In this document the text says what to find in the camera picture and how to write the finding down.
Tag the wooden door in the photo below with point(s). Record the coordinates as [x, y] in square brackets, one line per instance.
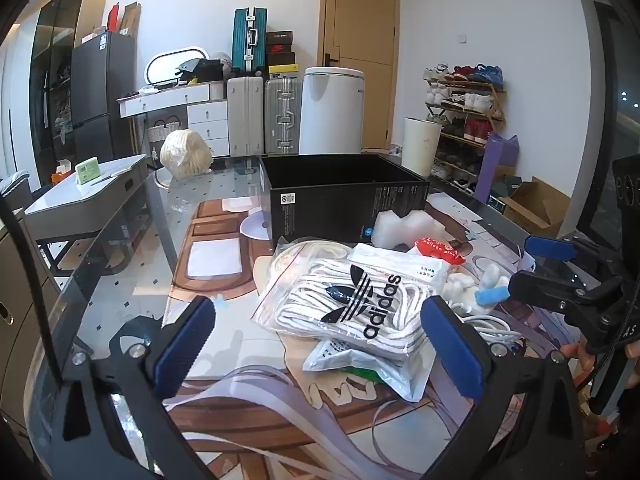
[360, 25]

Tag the white drawer chest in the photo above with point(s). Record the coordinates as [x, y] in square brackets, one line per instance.
[210, 127]

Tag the person's right hand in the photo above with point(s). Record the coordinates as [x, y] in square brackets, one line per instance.
[579, 360]

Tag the black red shoe box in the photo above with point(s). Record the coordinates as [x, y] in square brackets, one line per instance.
[280, 49]

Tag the cream yarn bundle in plastic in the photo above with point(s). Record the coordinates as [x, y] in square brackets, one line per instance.
[185, 155]

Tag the white round bin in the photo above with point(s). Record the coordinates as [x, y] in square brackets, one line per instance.
[330, 115]

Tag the black cardboard box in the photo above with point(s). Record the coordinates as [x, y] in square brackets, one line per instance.
[320, 210]

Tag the white suitcase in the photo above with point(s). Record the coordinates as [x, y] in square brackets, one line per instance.
[245, 115]

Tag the teal suitcase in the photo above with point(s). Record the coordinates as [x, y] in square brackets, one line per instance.
[242, 40]

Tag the clear bag of white laces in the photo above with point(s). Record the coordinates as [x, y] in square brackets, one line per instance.
[340, 305]

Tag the white patterned bag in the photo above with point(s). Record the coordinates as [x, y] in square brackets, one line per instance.
[221, 62]

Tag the beige drawer cabinet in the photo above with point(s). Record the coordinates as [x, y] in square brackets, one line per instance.
[20, 320]

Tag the black fridge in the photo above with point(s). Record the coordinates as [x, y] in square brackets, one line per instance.
[100, 85]

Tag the red tall box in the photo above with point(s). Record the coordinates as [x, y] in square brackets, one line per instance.
[113, 17]

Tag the red and white bag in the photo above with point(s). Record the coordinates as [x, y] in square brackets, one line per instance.
[440, 251]

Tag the purple bag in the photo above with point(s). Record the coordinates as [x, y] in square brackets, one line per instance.
[495, 165]

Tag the white plastic pouch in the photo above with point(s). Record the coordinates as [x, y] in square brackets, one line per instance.
[395, 380]

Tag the rows of shoes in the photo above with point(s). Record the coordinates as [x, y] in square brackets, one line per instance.
[475, 102]

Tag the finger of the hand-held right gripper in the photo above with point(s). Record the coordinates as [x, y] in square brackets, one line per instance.
[545, 287]
[547, 248]

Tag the dark glass wardrobe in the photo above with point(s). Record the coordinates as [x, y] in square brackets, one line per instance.
[55, 35]

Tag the printed table mat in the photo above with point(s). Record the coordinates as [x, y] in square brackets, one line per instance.
[240, 390]

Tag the flat cardboard box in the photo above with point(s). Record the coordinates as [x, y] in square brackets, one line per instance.
[131, 19]

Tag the grey bed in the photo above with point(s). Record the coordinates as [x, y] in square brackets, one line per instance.
[12, 182]

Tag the white plastic packet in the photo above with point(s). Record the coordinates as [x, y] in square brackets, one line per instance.
[400, 262]

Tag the black framed window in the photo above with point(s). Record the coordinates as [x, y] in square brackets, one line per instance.
[606, 85]

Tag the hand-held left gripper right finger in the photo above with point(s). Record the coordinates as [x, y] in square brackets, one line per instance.
[452, 345]

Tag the white ribbed canister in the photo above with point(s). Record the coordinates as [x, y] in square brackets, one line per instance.
[218, 90]

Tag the white foam piece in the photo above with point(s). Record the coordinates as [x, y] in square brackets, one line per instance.
[400, 225]

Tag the black bag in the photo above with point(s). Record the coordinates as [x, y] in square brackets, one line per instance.
[207, 70]

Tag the white tumbler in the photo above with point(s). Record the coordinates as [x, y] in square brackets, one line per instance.
[422, 147]

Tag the woven basket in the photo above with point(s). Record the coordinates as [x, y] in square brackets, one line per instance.
[165, 135]

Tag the orange box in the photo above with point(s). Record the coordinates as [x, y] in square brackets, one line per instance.
[60, 176]

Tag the dark green box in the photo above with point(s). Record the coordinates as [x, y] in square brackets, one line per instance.
[502, 195]

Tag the open cardboard box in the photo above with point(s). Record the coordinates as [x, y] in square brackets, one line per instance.
[535, 205]

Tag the oval mirror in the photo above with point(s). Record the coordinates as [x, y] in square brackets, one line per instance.
[165, 65]

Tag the grey coffee table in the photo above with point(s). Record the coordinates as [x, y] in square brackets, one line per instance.
[75, 200]

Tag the green tissue box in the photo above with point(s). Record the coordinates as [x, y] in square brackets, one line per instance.
[89, 170]

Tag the white flat box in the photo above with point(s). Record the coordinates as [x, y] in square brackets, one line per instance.
[94, 35]

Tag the silver suitcase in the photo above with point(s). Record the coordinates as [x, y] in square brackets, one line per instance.
[282, 115]

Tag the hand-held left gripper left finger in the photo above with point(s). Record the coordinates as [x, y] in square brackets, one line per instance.
[185, 345]

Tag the white curtain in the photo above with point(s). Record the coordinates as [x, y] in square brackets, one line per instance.
[15, 110]

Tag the white vanity desk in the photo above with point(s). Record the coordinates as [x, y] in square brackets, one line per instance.
[165, 100]

